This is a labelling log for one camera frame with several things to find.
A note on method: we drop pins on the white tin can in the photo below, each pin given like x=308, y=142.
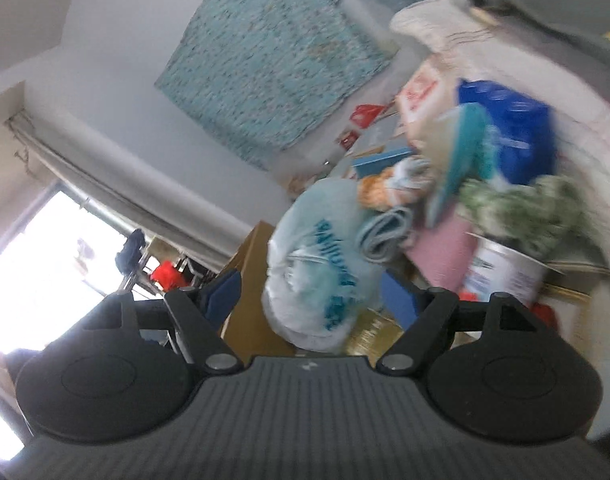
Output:
x=505, y=270

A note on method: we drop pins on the small red packet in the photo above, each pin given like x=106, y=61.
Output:
x=347, y=139

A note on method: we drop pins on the pink white plastic bag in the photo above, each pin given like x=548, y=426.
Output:
x=425, y=95

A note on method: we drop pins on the pink sponge cloth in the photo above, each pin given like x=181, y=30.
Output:
x=445, y=255

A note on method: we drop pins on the blue white box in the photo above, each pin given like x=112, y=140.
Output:
x=380, y=161

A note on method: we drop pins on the teal floral cloth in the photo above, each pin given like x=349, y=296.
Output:
x=265, y=60

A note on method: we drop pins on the white woven blanket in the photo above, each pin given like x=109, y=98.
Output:
x=435, y=25

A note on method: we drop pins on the grey cloth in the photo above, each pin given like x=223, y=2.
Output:
x=560, y=5

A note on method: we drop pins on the light blue rolled cloth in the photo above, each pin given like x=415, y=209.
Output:
x=385, y=232

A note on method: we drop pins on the green white patterned cloth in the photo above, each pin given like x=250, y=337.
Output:
x=525, y=215

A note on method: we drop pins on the white plastic bag teal print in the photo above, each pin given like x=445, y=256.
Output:
x=315, y=270

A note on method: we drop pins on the red plastic bag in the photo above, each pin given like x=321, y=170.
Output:
x=367, y=115

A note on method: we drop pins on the gold foil packet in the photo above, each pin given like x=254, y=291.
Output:
x=375, y=332

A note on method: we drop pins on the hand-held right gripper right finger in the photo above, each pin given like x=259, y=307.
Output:
x=400, y=301

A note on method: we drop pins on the red bag on wheelchair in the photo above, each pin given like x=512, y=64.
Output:
x=164, y=274

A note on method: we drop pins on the blue plastic packet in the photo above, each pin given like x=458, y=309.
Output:
x=515, y=130

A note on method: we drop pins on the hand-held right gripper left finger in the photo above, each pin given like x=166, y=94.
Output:
x=226, y=292

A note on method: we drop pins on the orange striped cloth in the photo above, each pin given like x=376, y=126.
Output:
x=375, y=190

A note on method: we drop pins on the dark blue garment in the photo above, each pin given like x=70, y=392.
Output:
x=130, y=250

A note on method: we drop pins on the brown cardboard box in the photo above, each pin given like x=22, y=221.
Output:
x=247, y=310

